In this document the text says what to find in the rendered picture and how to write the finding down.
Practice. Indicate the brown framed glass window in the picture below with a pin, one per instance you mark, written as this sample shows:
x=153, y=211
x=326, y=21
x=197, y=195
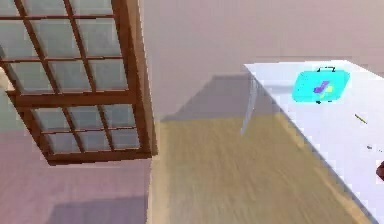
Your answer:
x=71, y=100

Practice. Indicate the white table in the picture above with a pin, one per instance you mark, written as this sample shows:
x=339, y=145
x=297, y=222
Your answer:
x=336, y=133

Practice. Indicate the yellow pencil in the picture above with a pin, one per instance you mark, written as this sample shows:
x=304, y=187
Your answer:
x=360, y=119

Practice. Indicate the dark red round object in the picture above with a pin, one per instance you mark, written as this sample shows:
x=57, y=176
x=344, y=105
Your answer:
x=381, y=170

